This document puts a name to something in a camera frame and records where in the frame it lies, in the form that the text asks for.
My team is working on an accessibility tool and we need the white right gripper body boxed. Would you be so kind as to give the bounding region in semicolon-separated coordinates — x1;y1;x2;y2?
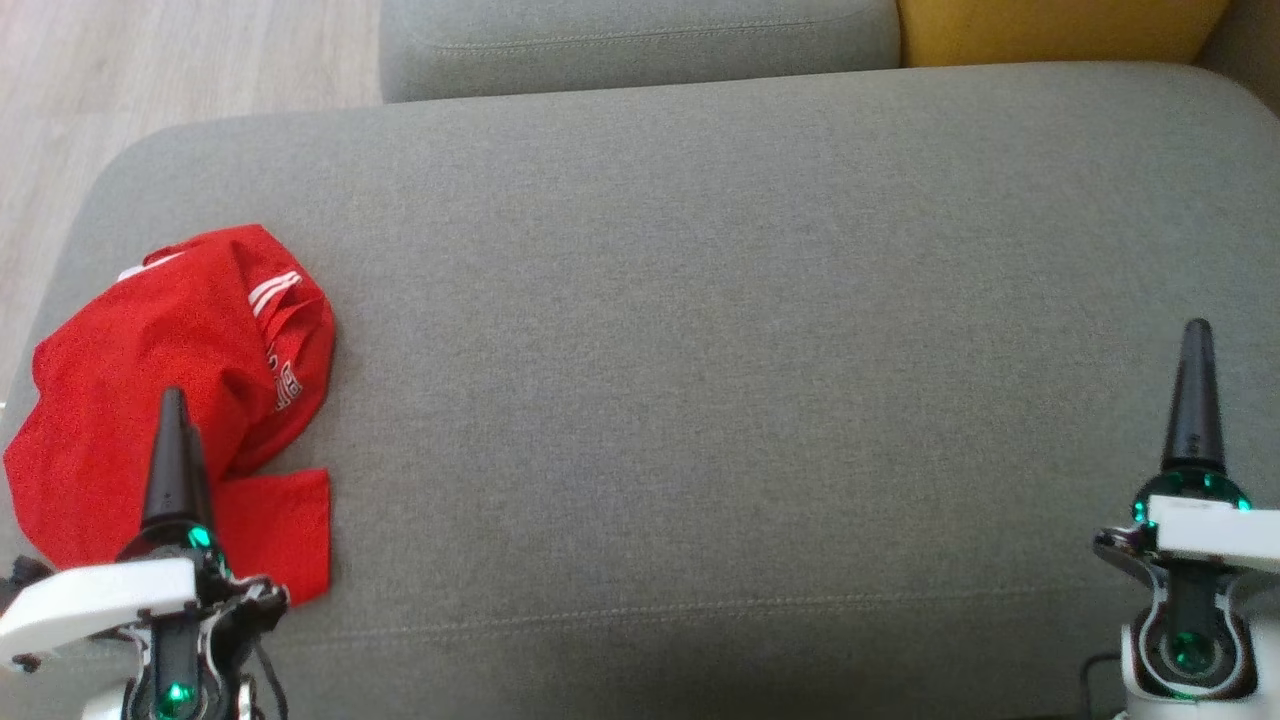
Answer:
1093;468;1280;593

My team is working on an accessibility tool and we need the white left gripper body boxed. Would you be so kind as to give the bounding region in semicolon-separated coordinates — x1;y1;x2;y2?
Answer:
0;523;291;673

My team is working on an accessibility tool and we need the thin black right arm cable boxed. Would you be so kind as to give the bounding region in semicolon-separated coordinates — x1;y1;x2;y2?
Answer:
1078;653;1127;717

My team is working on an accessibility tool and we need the grey sofa seat cushion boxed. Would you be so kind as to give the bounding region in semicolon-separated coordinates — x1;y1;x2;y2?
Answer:
378;0;901;104

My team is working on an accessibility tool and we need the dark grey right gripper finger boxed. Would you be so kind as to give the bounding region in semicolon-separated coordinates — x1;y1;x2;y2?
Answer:
1159;318;1228;475

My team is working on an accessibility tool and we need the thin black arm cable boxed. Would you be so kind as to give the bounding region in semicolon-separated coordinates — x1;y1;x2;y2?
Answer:
1078;653;1127;717
248;640;293;720

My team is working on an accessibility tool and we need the large grey sofa chaise cushion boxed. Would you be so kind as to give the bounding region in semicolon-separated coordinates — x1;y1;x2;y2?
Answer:
0;60;1280;720

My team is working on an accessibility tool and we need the red Bulls jersey top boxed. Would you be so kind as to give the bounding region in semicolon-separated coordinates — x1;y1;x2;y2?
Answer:
3;224;337;573

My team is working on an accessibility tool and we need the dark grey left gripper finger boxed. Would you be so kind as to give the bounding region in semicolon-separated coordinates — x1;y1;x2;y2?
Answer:
139;387;194;532
189;426;214;529

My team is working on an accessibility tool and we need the yellow sofa back cushion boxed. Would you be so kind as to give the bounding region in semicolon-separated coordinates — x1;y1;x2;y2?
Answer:
897;0;1231;68

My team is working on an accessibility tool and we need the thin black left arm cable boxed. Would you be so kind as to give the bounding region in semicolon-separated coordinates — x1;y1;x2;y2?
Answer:
248;640;293;720

